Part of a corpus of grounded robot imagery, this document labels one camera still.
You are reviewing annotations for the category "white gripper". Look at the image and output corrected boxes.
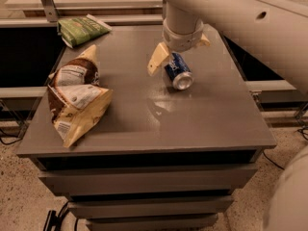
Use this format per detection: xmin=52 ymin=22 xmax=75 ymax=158
xmin=147 ymin=19 xmax=211 ymax=76

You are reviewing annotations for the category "blue pepsi can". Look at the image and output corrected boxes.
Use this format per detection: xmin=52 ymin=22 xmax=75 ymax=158
xmin=165 ymin=53 xmax=193 ymax=90

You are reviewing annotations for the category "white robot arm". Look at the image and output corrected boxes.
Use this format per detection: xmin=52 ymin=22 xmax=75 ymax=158
xmin=163 ymin=0 xmax=308 ymax=231

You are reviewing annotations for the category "green chip bag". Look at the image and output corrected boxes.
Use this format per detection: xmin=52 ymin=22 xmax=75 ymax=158
xmin=57 ymin=14 xmax=112 ymax=48

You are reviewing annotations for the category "grey drawer cabinet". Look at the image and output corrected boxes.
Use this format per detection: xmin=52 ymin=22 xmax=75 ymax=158
xmin=17 ymin=26 xmax=276 ymax=231

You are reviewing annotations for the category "yellow brown chip bag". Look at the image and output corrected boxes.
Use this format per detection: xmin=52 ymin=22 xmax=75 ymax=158
xmin=47 ymin=45 xmax=113 ymax=148

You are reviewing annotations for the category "black plug bottom floor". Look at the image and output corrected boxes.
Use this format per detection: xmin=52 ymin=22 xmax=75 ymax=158
xmin=42 ymin=201 xmax=69 ymax=231

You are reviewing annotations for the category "black cable right floor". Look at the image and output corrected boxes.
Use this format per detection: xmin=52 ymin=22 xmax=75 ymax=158
xmin=262 ymin=149 xmax=286 ymax=171

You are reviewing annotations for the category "black cable floor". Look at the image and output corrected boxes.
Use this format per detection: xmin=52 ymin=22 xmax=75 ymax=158
xmin=262 ymin=149 xmax=286 ymax=171
xmin=0 ymin=127 xmax=23 ymax=146

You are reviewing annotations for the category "left metal bracket post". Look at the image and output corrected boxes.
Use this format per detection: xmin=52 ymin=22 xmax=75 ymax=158
xmin=40 ymin=0 xmax=59 ymax=22

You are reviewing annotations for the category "black cable left floor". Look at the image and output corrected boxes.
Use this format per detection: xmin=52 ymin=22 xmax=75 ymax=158
xmin=0 ymin=127 xmax=23 ymax=146

